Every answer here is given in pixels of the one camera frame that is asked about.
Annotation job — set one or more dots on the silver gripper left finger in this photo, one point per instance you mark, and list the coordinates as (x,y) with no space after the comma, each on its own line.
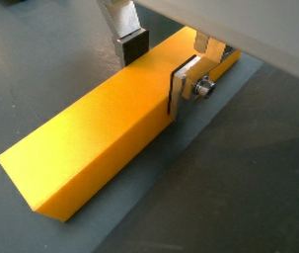
(130,37)

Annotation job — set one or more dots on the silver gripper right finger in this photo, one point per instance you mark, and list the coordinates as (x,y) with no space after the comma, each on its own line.
(193,80)

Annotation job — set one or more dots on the yellow long block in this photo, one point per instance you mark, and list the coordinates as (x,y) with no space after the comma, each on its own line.
(69,158)

